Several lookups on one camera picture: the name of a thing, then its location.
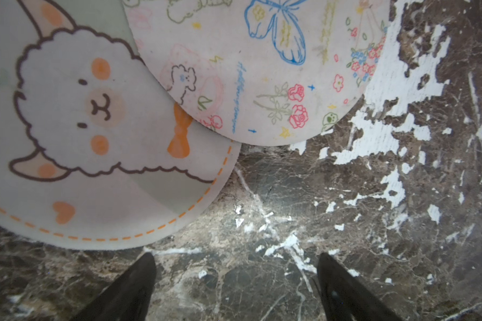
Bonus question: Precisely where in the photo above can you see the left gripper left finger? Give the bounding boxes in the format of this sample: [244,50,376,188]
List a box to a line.
[72,253,157,321]

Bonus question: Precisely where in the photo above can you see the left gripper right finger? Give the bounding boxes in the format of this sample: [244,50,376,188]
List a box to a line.
[317,253,401,321]

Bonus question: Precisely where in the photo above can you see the white sheep coaster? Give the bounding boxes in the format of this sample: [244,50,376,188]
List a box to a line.
[0,1,241,250]

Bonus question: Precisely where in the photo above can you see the butterfly doodle coaster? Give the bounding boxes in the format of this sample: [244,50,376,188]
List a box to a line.
[123,0,390,147]

